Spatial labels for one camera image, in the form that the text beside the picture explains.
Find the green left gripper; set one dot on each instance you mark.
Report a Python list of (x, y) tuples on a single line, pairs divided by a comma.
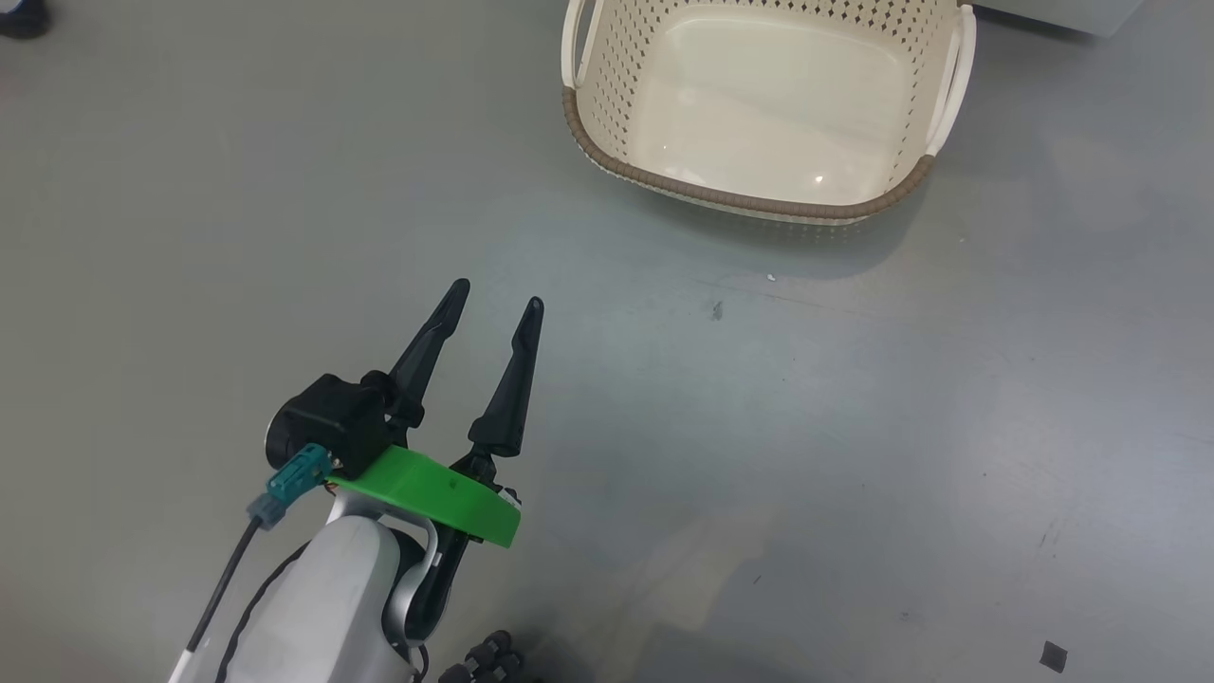
[(427, 489)]

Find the cream perforated laundry basket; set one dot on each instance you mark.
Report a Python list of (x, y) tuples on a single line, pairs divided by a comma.
[(759, 114)]

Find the white washing machine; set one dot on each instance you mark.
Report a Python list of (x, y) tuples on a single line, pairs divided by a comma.
[(1091, 14)]

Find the dark rounded object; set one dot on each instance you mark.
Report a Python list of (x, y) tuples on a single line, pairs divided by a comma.
[(21, 17)]

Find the small dark floor scrap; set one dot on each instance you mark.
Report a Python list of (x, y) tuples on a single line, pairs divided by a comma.
[(1054, 656)]

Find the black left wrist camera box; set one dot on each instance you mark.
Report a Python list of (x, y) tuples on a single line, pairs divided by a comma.
[(332, 417)]

